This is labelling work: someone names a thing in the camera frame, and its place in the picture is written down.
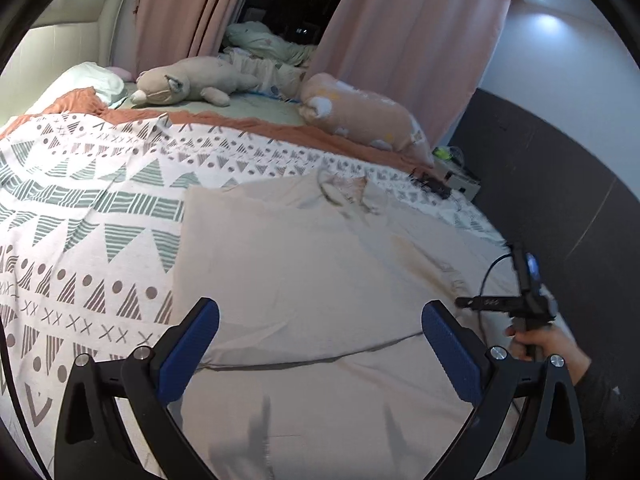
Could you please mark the orange plush pillow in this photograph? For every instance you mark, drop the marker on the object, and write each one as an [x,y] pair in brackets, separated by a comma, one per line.
[364,117]

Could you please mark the light green pillow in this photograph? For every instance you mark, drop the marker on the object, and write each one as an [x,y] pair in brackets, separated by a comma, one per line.
[109,83]

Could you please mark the pink curtain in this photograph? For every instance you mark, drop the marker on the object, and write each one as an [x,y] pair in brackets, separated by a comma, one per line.
[168,31]
[427,55]

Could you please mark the green bedding pile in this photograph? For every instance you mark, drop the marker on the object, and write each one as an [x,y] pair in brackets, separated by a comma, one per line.
[278,65]

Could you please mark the beige jacket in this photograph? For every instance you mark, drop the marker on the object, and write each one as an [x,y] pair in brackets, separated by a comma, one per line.
[319,369]

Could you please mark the person right hand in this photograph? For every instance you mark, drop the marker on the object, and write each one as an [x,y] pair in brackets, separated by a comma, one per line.
[550,340]

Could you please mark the white bedside nightstand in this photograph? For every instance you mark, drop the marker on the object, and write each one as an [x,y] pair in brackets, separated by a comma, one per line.
[449,163]

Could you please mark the right pink curtain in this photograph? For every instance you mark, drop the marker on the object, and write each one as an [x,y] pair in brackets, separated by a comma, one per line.
[427,55]

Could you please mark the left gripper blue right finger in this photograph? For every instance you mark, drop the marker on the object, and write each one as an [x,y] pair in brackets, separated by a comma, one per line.
[547,441]

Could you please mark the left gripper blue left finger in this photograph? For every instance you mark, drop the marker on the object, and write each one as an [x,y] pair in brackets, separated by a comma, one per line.
[92,441]

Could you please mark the left pink curtain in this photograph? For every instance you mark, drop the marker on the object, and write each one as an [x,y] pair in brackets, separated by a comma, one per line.
[168,31]

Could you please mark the patterned white bed blanket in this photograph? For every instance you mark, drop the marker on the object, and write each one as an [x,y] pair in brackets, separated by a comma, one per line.
[92,202]

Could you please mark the cream padded headboard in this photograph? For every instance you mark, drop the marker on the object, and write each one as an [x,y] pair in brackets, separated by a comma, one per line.
[67,33]

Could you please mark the beige plush animal toy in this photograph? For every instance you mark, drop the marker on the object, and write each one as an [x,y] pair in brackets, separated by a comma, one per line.
[203,78]

